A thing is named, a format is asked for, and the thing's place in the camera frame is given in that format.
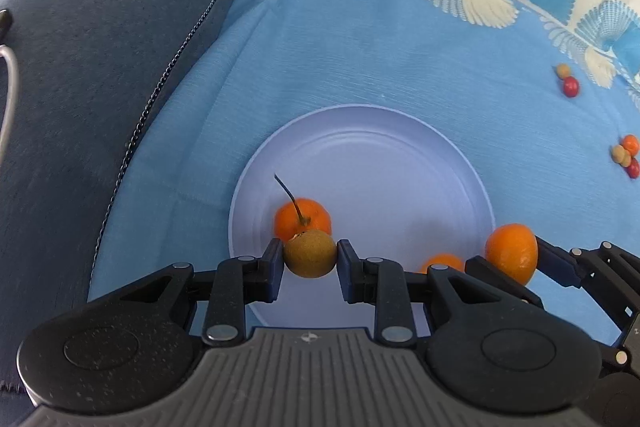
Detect oval orange kumquat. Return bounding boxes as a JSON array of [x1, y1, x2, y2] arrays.
[[420, 253, 465, 274]]

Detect large orange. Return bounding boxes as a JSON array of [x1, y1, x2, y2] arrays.
[[485, 223, 538, 285]]

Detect tan longan single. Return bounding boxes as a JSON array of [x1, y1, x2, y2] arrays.
[[283, 230, 337, 279]]

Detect orange with stem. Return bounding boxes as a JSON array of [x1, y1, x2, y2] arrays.
[[273, 174, 332, 243]]

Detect red cherry tomato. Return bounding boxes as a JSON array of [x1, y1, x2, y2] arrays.
[[625, 157, 640, 179], [562, 76, 580, 98]]

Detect light blue plate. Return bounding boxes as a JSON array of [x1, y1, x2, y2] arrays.
[[226, 103, 497, 338]]

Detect tan longan cluster right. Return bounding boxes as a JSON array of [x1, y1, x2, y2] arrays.
[[620, 153, 632, 168]]

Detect tan longan cluster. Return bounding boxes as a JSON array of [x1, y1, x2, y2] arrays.
[[611, 145, 627, 165], [620, 153, 632, 168]]

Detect tan longan cluster left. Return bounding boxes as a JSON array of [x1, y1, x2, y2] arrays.
[[611, 145, 627, 165]]

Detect small orange kumquat round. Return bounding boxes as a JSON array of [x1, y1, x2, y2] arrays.
[[620, 134, 640, 157]]

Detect tan longan far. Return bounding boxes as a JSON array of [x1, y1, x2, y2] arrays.
[[554, 64, 572, 79]]

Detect blue patterned bed sheet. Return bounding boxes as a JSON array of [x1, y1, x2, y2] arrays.
[[86, 0, 640, 348]]

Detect blue sofa armrest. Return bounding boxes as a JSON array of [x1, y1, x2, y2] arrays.
[[1, 0, 232, 425]]

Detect black smartphone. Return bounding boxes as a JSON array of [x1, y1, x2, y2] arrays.
[[0, 9, 13, 43]]

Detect white charging cable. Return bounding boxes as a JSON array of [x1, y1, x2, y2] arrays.
[[0, 43, 20, 163]]

